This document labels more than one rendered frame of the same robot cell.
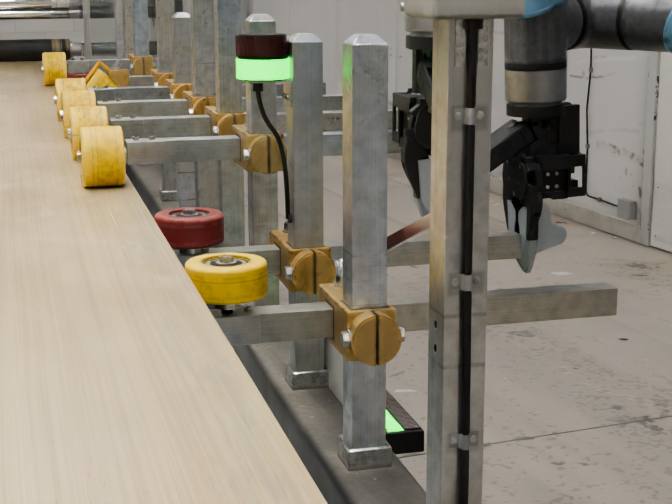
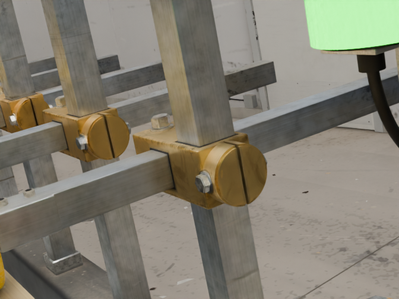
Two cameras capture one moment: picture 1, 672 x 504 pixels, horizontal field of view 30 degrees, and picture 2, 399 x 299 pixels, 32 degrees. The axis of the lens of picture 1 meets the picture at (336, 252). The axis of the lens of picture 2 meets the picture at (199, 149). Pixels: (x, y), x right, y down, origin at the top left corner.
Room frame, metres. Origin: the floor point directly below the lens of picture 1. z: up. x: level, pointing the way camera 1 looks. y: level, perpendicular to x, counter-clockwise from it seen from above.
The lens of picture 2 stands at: (1.14, 0.24, 1.11)
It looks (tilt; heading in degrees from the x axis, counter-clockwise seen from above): 15 degrees down; 345
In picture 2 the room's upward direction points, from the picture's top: 11 degrees counter-clockwise
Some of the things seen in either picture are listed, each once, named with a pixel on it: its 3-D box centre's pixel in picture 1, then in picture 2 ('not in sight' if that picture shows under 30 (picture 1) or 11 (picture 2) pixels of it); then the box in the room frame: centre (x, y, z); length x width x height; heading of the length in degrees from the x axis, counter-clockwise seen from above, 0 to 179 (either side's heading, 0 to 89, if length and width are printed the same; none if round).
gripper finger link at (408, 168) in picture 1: (424, 155); not in sight; (1.28, -0.09, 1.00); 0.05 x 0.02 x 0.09; 105
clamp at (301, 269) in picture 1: (299, 261); not in sight; (1.45, 0.04, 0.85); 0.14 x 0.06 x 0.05; 15
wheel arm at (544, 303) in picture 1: (417, 314); not in sight; (1.24, -0.08, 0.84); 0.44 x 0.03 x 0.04; 105
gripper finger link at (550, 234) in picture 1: (544, 237); not in sight; (1.53, -0.26, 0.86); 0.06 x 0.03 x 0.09; 105
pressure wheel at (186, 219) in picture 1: (190, 257); not in sight; (1.43, 0.17, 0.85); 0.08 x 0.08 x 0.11
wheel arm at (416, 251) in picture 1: (349, 256); not in sight; (1.48, -0.02, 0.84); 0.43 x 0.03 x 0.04; 105
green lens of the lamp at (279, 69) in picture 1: (262, 68); (375, 9); (1.42, 0.08, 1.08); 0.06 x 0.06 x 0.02
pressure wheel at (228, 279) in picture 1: (227, 312); not in sight; (1.19, 0.11, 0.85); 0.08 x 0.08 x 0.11
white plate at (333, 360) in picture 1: (332, 348); not in sight; (1.40, 0.00, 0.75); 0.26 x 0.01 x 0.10; 15
